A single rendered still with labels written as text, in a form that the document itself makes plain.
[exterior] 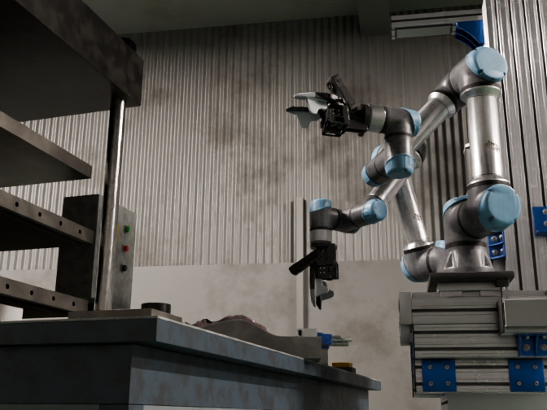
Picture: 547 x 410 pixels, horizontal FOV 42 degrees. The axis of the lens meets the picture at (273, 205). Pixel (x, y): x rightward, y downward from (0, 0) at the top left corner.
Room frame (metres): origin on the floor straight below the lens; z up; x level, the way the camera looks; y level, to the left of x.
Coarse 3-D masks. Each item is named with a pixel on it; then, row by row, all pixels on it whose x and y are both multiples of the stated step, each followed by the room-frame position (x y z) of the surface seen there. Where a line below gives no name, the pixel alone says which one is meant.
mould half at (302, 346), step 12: (216, 324) 1.86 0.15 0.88; (228, 324) 1.86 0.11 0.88; (240, 324) 1.86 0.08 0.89; (252, 324) 1.86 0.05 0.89; (240, 336) 1.86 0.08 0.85; (252, 336) 1.86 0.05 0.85; (264, 336) 1.86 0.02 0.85; (276, 336) 1.86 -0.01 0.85; (288, 336) 1.86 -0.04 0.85; (276, 348) 1.86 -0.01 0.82; (288, 348) 1.86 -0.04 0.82; (300, 348) 1.86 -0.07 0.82; (312, 348) 1.86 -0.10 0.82
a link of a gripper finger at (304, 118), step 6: (288, 108) 1.77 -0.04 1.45; (294, 108) 1.77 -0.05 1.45; (300, 108) 1.77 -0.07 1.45; (306, 108) 1.77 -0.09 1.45; (294, 114) 1.78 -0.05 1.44; (300, 114) 1.78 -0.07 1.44; (306, 114) 1.78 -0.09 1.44; (312, 114) 1.78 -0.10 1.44; (318, 114) 1.78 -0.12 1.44; (300, 120) 1.78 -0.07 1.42; (306, 120) 1.78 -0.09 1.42; (312, 120) 1.78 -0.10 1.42; (300, 126) 1.78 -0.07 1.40; (306, 126) 1.78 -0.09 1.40
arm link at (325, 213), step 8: (312, 200) 2.31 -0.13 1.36; (320, 200) 2.29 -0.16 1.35; (328, 200) 2.30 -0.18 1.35; (312, 208) 2.30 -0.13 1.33; (320, 208) 2.28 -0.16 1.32; (328, 208) 2.30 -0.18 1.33; (312, 216) 2.30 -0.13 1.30; (320, 216) 2.29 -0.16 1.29; (328, 216) 2.30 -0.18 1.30; (336, 216) 2.32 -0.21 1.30; (312, 224) 2.30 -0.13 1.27; (320, 224) 2.29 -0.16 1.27; (328, 224) 2.30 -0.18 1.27
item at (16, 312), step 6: (0, 306) 2.04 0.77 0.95; (6, 306) 2.06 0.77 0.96; (0, 312) 2.04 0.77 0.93; (6, 312) 2.06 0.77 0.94; (12, 312) 2.09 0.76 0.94; (18, 312) 2.12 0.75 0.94; (0, 318) 2.04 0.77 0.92; (6, 318) 2.07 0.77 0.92; (12, 318) 2.09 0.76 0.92; (18, 318) 2.12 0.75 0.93
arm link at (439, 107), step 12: (444, 84) 1.96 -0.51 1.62; (432, 96) 1.97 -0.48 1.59; (444, 96) 1.95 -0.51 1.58; (456, 96) 1.95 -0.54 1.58; (432, 108) 1.95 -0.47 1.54; (444, 108) 1.96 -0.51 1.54; (456, 108) 1.97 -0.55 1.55; (432, 120) 1.95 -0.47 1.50; (420, 132) 1.93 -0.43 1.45; (432, 132) 1.97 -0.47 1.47; (420, 144) 1.95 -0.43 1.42; (372, 168) 1.90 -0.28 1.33; (372, 180) 1.94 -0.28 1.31; (384, 180) 1.92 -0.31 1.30
